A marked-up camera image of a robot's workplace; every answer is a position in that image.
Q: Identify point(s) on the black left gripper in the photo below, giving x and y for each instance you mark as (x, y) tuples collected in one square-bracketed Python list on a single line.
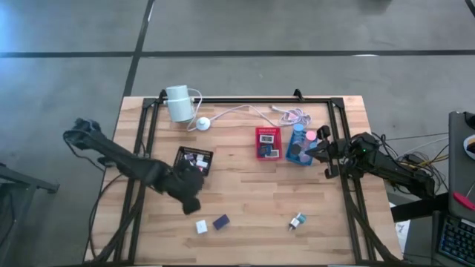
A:
[(185, 181)]

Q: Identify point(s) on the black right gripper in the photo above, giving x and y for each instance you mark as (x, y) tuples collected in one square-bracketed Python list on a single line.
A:
[(337, 152)]

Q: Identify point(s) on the blue capped sand timer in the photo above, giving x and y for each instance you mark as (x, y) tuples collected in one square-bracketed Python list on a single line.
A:
[(313, 145)]

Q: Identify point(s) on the lavender sand timer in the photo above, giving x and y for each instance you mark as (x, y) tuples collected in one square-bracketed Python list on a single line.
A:
[(305, 157)]

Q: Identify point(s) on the blue digital clock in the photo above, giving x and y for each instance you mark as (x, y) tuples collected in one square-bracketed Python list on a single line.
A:
[(264, 150)]

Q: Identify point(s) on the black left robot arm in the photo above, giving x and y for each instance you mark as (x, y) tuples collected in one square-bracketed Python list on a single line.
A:
[(122, 157)]

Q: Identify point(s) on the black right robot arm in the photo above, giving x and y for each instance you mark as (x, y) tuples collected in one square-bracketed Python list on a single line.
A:
[(393, 167)]

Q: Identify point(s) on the black plastic basket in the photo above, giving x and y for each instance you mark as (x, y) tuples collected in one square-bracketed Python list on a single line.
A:
[(182, 154)]

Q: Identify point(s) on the blue plastic basket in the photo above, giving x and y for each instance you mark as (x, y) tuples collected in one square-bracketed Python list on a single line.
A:
[(291, 157)]

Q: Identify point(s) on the red plastic basket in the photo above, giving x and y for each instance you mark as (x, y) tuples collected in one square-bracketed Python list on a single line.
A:
[(278, 142)]

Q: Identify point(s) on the navy digital clock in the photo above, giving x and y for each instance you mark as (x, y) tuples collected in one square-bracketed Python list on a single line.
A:
[(221, 222)]

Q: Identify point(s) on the white round puck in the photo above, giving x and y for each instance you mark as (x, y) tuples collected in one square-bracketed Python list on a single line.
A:
[(203, 124)]

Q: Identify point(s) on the white cylindrical lamp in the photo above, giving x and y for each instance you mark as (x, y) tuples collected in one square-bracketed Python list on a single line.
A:
[(180, 105)]

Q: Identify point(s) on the black desk crossbar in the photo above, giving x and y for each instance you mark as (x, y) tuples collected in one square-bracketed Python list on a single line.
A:
[(419, 207)]

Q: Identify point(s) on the white paper sheet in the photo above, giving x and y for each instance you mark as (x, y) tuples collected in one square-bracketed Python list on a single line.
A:
[(402, 231)]

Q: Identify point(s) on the dark grey desk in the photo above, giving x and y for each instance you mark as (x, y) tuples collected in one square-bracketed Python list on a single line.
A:
[(457, 174)]

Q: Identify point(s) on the white orange object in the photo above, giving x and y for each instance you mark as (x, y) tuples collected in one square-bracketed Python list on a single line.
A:
[(470, 146)]

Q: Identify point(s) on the black side table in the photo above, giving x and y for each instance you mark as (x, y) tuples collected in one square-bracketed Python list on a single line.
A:
[(29, 183)]

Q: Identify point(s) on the backlit keyboard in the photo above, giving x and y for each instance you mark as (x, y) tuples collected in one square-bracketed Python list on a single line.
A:
[(458, 241)]

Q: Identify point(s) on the black aluminium rig frame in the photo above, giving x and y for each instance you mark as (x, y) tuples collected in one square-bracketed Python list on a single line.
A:
[(259, 100)]

